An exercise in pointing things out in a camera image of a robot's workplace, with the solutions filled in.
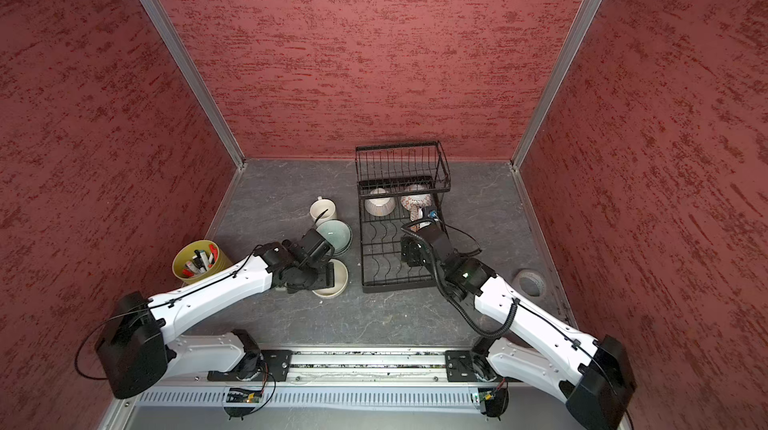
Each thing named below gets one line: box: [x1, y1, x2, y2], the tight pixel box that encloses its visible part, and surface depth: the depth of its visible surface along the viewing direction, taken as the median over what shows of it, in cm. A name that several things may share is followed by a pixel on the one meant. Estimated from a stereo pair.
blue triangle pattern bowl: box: [401, 184, 433, 211], surface depth 103 cm
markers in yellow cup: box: [182, 244, 219, 277], surface depth 83 cm
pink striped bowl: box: [364, 188, 396, 217], surface depth 102 cm
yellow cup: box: [172, 239, 233, 285], surface depth 82 cm
